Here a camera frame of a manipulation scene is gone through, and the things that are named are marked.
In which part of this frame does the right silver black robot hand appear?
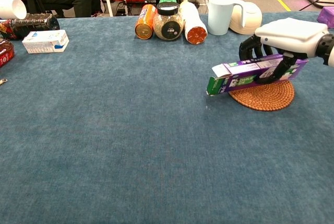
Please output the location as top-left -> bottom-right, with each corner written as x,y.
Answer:
238,17 -> 329,85

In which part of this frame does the purple green toothpaste box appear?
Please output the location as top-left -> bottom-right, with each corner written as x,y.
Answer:
206,53 -> 309,97

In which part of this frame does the small purple box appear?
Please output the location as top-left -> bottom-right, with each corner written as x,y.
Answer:
316,6 -> 334,29

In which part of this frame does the white blue carton box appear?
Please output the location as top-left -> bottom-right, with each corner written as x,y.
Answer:
21,29 -> 70,54

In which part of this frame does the cream ceramic bowl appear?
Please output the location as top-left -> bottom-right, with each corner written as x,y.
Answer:
229,0 -> 263,36

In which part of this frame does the round woven rattan coaster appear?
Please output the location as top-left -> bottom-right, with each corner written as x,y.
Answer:
227,79 -> 295,112

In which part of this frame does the light blue plastic cup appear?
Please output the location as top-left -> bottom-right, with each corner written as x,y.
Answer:
207,0 -> 246,36

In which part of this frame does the white can brown lid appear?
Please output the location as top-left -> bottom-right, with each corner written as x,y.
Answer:
179,1 -> 208,45

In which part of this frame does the glass jar black lid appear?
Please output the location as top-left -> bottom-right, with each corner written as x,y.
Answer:
152,2 -> 185,41

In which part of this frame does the orange drink can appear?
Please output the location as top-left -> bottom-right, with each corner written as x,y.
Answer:
134,4 -> 157,40

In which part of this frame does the blue felt table mat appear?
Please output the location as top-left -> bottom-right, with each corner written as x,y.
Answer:
0,11 -> 334,224

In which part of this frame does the dark tea bottle red label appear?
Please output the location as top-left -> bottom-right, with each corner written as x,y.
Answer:
0,13 -> 61,40

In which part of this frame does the red snack package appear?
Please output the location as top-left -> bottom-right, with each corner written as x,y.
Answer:
0,38 -> 15,68

